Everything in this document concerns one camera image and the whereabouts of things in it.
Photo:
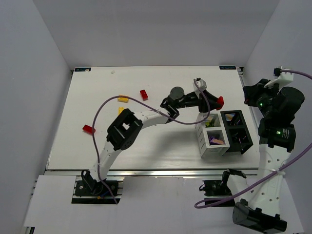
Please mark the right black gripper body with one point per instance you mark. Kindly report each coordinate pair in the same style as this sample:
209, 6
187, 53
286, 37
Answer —
250, 93

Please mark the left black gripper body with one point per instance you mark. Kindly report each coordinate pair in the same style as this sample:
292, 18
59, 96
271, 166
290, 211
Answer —
204, 103

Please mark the red lego brick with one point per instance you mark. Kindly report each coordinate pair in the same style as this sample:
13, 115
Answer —
220, 102
144, 95
88, 129

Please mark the long green lego brick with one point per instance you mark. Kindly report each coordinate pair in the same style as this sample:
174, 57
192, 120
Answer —
209, 124

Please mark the plain purple lego block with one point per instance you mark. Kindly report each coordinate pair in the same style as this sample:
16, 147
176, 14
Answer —
212, 140

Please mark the purple butterfly lego block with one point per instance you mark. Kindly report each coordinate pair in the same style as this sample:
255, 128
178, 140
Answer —
219, 142

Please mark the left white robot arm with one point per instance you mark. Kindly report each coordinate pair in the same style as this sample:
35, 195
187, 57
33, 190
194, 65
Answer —
124, 130

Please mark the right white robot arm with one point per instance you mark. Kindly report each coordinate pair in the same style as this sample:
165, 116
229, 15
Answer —
258, 209

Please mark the red lego brick top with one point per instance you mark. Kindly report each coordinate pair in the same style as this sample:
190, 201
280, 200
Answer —
144, 95

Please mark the white slotted container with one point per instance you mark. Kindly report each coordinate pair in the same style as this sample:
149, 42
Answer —
211, 135

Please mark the right blue corner label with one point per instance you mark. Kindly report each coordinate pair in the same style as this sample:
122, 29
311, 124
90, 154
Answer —
225, 67

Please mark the blue corner label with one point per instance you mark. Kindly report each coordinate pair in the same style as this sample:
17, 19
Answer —
83, 69
225, 67

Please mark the black slotted container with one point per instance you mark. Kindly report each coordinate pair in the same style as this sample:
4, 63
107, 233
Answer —
237, 131

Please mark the yellow lego brick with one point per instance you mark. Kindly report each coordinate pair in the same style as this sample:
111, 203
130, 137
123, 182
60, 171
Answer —
123, 98

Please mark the long yellow lego plate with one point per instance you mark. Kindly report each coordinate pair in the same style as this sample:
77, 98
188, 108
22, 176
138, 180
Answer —
120, 109

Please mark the left blue corner label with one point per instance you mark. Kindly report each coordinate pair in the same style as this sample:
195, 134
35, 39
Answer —
83, 69

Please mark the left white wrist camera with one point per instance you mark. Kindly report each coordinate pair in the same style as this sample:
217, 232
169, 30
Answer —
199, 85

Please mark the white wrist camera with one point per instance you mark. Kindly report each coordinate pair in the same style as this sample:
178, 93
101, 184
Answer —
199, 85
283, 77

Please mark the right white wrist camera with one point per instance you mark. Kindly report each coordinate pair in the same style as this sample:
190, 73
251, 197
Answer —
283, 77

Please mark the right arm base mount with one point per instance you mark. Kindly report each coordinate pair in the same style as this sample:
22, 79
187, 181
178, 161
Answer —
218, 188

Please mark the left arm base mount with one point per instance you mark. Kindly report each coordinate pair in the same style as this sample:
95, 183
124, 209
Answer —
82, 194

